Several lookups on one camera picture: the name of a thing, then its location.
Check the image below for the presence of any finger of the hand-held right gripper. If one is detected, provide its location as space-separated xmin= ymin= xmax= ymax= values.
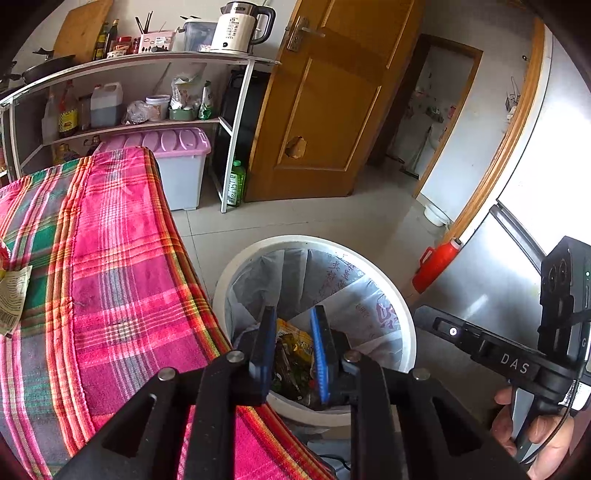
xmin=413 ymin=305 xmax=482 ymax=357

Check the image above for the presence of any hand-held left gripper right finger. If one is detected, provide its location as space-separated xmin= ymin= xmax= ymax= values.
xmin=309 ymin=305 xmax=530 ymax=480

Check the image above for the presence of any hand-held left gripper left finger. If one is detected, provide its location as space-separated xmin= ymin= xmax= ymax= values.
xmin=54 ymin=305 xmax=279 ymax=480

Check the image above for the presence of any green and red snack packet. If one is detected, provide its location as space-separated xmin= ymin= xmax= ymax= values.
xmin=271 ymin=360 xmax=319 ymax=403

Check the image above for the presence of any white round trash bin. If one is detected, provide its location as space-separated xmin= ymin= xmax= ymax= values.
xmin=213 ymin=235 xmax=417 ymax=428

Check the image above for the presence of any person's right hand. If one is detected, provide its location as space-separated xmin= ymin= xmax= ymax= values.
xmin=491 ymin=386 xmax=576 ymax=480

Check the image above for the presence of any yellow packet in bin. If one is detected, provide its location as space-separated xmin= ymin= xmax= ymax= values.
xmin=276 ymin=318 xmax=315 ymax=366

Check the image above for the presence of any red plastic bottle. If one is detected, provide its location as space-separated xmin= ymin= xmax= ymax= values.
xmin=412 ymin=237 xmax=463 ymax=294

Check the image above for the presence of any silver refrigerator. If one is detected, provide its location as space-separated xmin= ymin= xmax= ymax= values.
xmin=416 ymin=23 xmax=591 ymax=416

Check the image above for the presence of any translucent bin liner bag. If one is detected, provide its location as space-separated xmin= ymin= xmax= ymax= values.
xmin=226 ymin=247 xmax=403 ymax=407

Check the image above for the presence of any pink green plaid blanket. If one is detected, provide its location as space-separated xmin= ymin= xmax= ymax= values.
xmin=0 ymin=147 xmax=334 ymax=480

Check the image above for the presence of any green plastic bottle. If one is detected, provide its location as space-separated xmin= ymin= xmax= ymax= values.
xmin=226 ymin=160 xmax=247 ymax=208

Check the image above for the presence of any pink lidded storage box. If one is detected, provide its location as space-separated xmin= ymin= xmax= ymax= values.
xmin=95 ymin=128 xmax=212 ymax=212

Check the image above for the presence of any wooden door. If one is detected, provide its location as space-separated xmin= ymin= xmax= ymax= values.
xmin=245 ymin=0 xmax=426 ymax=204

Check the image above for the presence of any black appliance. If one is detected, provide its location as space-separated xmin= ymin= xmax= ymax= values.
xmin=210 ymin=69 xmax=271 ymax=186

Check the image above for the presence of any grey green crumpled wrapper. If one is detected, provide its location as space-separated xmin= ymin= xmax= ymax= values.
xmin=0 ymin=265 xmax=33 ymax=337

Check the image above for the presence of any green standing packet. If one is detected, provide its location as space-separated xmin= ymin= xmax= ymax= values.
xmin=198 ymin=80 xmax=213 ymax=121

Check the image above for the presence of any white plastic tub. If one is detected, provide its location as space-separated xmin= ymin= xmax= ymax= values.
xmin=145 ymin=95 xmax=172 ymax=122

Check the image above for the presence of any white food bags pile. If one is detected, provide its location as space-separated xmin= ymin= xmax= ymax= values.
xmin=168 ymin=76 xmax=204 ymax=122

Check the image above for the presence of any crumpled clear plastic bag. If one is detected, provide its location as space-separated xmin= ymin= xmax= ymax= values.
xmin=122 ymin=100 xmax=151 ymax=126

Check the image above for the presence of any white jug with dark liquid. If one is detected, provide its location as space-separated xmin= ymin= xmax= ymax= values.
xmin=90 ymin=82 xmax=124 ymax=129

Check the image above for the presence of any yellow label oil bottle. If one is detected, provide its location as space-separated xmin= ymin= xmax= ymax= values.
xmin=58 ymin=80 xmax=79 ymax=138

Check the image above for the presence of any clear plastic bottle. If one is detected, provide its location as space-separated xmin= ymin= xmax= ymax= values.
xmin=41 ymin=95 xmax=60 ymax=144

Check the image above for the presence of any white metal shelf unit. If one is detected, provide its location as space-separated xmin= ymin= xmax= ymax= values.
xmin=0 ymin=50 xmax=282 ymax=214

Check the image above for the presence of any clear lidded food container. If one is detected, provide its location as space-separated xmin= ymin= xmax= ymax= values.
xmin=178 ymin=18 xmax=218 ymax=53

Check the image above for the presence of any white electric kettle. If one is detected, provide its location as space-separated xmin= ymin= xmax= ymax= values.
xmin=210 ymin=1 xmax=277 ymax=54

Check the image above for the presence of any pink utensil basket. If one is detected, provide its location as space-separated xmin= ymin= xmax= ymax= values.
xmin=139 ymin=31 xmax=177 ymax=54

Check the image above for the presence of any black frying pan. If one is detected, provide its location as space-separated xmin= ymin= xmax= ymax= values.
xmin=21 ymin=47 xmax=76 ymax=84

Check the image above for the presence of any wooden cutting board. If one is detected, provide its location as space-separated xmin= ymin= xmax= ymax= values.
xmin=54 ymin=0 xmax=114 ymax=64

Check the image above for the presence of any metal door handle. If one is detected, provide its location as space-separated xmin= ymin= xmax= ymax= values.
xmin=286 ymin=17 xmax=327 ymax=52

